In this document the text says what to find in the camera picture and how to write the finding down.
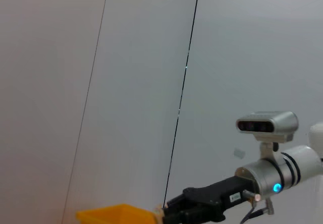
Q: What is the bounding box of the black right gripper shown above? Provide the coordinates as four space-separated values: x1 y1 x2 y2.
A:
163 176 255 224

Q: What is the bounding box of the yellow plastic bin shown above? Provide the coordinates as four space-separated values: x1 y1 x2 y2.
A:
76 203 156 224

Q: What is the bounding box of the right wrist cable with connector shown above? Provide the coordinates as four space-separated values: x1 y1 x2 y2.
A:
239 190 276 224

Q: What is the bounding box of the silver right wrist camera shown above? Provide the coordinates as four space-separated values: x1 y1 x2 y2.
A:
236 111 300 160

